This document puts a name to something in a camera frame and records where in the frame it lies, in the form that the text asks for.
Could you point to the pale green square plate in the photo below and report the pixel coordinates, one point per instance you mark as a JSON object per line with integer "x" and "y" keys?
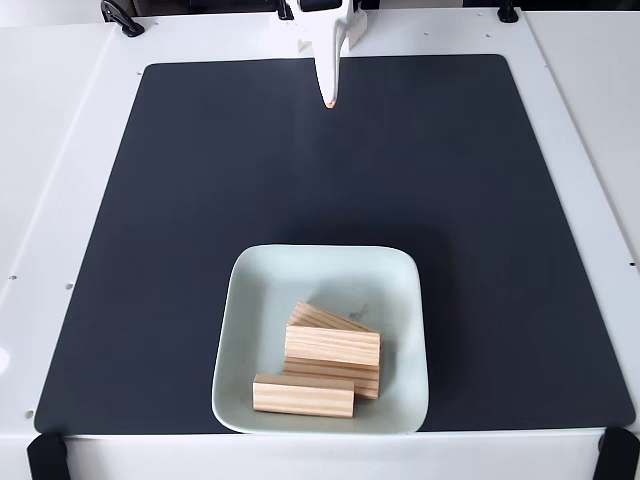
{"x": 260, "y": 300}

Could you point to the grooved wooden block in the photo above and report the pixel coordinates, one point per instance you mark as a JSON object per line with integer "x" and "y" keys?
{"x": 320, "y": 316}
{"x": 332, "y": 345}
{"x": 367, "y": 380}
{"x": 300, "y": 397}

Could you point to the black table clamp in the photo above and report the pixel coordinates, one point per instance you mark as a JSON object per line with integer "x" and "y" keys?
{"x": 508, "y": 12}
{"x": 122, "y": 17}
{"x": 285, "y": 10}

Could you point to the black rubber mat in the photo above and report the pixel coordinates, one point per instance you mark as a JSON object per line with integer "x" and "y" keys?
{"x": 150, "y": 250}

